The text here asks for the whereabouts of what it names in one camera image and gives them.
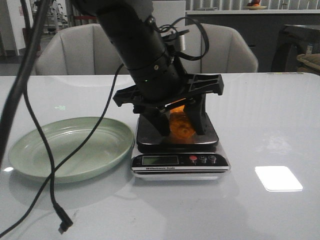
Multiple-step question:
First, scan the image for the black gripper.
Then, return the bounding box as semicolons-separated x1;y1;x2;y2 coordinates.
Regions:
113;51;224;137

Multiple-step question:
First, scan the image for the orange corn cob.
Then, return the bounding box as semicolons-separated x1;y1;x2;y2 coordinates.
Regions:
169;105;196;144

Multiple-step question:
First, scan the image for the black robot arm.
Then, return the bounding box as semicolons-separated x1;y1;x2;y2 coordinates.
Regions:
73;0;224;136

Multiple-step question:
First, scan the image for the digital kitchen scale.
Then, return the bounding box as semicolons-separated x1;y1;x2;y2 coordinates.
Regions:
130;116;231;181

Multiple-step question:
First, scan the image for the light green plate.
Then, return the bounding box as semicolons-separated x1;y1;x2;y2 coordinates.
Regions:
8;117;134;184

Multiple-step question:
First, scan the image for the grey armchair right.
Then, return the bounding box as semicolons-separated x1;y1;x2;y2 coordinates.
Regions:
181;23;259;74

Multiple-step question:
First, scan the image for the grey armchair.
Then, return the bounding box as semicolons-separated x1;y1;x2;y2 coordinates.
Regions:
181;23;259;74
34;23;122;76

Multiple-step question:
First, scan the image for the white cabinet column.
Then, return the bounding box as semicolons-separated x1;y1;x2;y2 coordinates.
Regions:
152;0;186;23

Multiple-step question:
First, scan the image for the grey armchair left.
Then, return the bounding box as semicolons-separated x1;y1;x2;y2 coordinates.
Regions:
34;23;122;76

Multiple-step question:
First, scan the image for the dark counter sideboard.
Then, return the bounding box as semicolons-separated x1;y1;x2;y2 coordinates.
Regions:
186;9;320;72

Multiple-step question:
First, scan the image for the fruit bowl on counter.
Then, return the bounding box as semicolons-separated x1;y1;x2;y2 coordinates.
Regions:
244;0;267;10

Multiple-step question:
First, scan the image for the dark appliance at right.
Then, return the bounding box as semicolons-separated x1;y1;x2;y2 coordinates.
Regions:
271;24;320;72

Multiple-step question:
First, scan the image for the tan cushion at right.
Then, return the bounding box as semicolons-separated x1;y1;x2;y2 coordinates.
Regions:
296;53;320;76

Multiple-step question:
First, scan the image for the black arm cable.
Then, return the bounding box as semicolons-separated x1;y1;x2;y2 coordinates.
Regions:
0;0;126;235

